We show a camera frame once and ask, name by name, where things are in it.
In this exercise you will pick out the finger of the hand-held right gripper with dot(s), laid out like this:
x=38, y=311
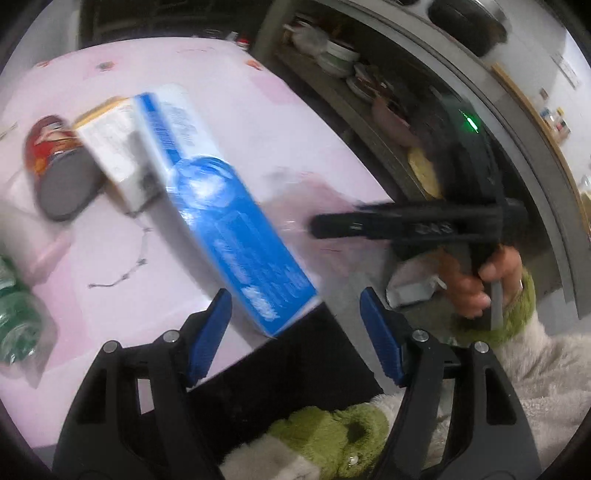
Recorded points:
x=351, y=224

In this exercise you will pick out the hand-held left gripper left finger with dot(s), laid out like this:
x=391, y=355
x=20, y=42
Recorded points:
x=207, y=337

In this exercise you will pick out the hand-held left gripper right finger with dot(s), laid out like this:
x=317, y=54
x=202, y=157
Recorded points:
x=381, y=337

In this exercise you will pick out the clear plastic wrapper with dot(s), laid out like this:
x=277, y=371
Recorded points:
x=300, y=194

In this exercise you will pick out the blue white box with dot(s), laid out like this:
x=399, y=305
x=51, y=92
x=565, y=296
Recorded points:
x=231, y=230

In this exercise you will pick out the clear plastic container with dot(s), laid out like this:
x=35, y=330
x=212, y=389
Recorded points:
x=23, y=230

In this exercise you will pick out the red snack can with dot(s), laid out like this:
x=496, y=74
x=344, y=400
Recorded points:
x=46, y=143

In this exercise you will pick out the person's right forearm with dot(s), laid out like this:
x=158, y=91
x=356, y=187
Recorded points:
x=545, y=369

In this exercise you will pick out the person's right hand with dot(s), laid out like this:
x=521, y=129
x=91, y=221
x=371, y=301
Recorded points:
x=461, y=286

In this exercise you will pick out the white paper packet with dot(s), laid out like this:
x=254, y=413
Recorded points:
x=411, y=286

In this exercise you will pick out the yellow bag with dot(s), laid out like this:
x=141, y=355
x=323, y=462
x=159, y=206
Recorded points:
x=422, y=170

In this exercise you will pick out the grey kitchen counter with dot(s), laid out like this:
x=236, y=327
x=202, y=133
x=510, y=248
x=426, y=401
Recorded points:
x=531, y=161

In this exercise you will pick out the pink basin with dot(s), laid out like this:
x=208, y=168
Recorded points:
x=392, y=122

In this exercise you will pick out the fluffy green white garment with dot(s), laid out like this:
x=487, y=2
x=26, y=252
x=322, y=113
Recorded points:
x=323, y=438

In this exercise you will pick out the patterned lower shelf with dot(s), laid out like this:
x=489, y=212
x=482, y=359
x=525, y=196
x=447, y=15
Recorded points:
x=341, y=106

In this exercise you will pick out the pink printed tablecloth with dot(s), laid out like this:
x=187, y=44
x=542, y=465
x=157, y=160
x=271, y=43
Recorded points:
x=115, y=244

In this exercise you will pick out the stack of plates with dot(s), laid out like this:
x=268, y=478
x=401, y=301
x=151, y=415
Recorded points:
x=364, y=85

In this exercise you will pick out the stack of white bowls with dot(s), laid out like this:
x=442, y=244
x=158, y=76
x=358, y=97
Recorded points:
x=339, y=57

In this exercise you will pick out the white plastic bag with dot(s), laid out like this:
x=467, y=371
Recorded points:
x=307, y=41

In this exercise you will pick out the green plastic bottle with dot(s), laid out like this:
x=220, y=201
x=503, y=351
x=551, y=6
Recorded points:
x=18, y=314

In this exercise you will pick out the stacked dark pots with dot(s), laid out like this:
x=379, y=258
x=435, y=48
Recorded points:
x=466, y=27

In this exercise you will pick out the white yellow carton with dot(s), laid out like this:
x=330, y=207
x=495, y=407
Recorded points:
x=113, y=147

